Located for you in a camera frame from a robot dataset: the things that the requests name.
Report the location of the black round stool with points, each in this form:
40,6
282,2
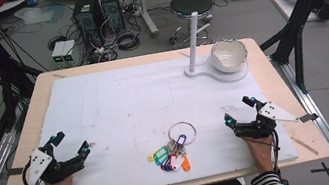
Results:
191,4

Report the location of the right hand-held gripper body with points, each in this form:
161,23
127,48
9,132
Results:
256,128

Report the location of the thin wooden stick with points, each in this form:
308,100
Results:
305,146

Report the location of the person's right hand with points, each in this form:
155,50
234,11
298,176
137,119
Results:
260,152

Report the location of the white eggshell bowl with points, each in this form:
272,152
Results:
230,61

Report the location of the clear plastic sheet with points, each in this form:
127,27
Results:
34,14

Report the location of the white stand with post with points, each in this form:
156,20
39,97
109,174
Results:
192,40

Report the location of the small white power box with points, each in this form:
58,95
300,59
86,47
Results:
69,51
58,52

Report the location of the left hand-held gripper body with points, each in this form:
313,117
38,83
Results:
38,165

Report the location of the black computer tower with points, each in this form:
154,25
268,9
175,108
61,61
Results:
112,10
88,17

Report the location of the white cloth mat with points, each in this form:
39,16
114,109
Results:
122,113

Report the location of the white table leg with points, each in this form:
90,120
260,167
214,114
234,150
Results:
145,4

